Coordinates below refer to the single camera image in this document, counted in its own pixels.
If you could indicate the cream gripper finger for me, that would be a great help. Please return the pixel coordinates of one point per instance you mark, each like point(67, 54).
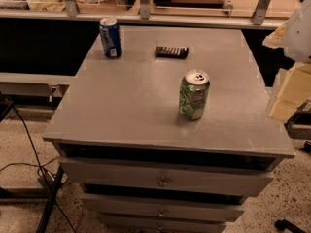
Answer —
point(275, 39)
point(290, 90)

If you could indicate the green soda can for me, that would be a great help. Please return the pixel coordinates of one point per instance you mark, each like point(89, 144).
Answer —
point(194, 89)

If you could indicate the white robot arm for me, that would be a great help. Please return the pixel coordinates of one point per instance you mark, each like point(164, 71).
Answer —
point(294, 37)

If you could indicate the blue soda can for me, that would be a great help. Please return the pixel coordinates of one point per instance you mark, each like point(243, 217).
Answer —
point(110, 37)

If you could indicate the dark chocolate bar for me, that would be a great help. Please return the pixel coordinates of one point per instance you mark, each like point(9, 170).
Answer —
point(172, 52)

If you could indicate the grey drawer cabinet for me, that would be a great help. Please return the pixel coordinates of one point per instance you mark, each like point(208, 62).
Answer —
point(128, 109)

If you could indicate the top drawer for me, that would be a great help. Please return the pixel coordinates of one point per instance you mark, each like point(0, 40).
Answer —
point(174, 177)

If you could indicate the drawer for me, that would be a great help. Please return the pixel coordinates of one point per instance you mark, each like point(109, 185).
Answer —
point(161, 208)
point(158, 224)
point(174, 177)

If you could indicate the bottom drawer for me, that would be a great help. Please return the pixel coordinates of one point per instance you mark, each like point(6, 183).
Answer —
point(158, 224)

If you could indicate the middle drawer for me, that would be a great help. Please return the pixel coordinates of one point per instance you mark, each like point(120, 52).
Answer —
point(161, 208)

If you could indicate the black stand leg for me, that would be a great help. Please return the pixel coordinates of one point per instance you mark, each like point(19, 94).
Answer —
point(53, 188)

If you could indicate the grey metal shelf rail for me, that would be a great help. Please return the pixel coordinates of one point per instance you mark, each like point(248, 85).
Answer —
point(154, 20)

